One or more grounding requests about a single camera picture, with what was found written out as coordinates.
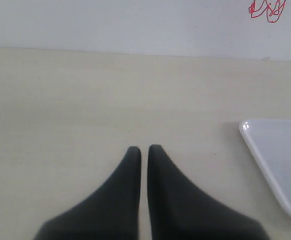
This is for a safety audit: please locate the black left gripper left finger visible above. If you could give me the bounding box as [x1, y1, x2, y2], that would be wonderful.
[34, 146, 142, 240]

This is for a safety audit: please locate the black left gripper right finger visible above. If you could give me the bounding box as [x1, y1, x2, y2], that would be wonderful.
[147, 144, 270, 240]

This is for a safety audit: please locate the white plastic tray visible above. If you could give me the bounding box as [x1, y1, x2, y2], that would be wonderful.
[238, 119, 291, 217]

